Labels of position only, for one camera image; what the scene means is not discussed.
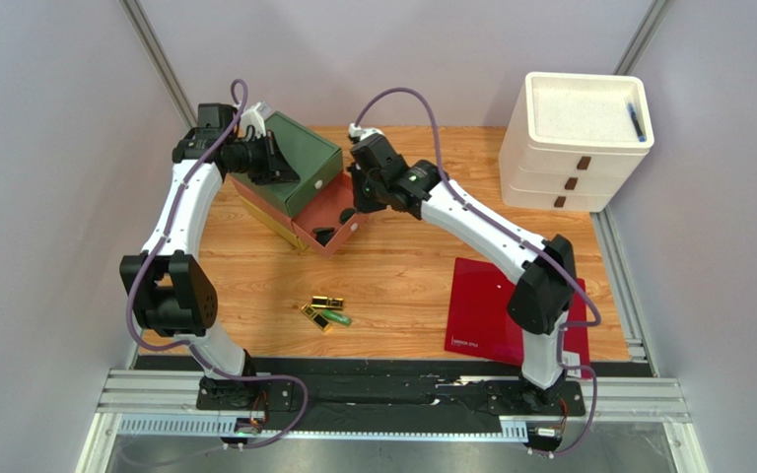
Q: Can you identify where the red mirror board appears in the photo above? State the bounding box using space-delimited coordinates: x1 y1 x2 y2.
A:
444 257 590 367

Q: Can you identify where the green top drawer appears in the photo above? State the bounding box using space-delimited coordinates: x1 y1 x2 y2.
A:
230 110 344 220

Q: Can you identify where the purple cable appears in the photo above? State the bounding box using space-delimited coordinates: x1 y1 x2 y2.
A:
124 78 310 451
350 87 603 458

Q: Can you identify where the black round compact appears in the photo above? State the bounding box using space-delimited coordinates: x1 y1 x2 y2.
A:
314 233 333 246

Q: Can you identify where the blue pen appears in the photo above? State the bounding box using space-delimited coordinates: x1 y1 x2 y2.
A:
627 102 647 143

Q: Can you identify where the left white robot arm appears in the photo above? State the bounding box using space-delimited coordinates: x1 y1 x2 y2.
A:
119 101 299 397

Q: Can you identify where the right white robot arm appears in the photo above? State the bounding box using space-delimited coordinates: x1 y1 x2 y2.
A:
347 129 576 392

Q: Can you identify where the dark green round compact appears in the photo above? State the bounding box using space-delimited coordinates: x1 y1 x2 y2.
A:
339 208 357 224

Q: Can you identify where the yellow bottom drawer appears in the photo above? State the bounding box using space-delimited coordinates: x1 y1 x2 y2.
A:
241 197 308 250

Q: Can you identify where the pink drawer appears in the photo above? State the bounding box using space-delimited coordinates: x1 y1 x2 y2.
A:
230 172 367 257

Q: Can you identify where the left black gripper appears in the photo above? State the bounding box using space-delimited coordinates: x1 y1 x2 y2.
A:
229 131 301 187

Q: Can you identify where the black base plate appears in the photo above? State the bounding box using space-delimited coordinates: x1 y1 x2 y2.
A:
195 356 654 435

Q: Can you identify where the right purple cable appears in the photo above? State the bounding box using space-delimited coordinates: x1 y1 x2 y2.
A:
350 87 603 458

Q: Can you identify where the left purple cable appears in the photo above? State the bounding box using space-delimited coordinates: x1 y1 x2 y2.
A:
124 78 310 451

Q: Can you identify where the white three-drawer organizer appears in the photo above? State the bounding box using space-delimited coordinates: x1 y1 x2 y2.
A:
499 72 654 213

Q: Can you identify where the aluminium frame rail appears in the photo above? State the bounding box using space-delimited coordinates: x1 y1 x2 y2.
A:
77 370 709 472

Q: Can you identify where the green lipstick tube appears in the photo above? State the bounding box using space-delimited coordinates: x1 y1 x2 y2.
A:
322 309 352 326

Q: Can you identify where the gold rectangular case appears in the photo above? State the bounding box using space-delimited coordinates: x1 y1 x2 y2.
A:
310 296 345 310
301 304 331 332

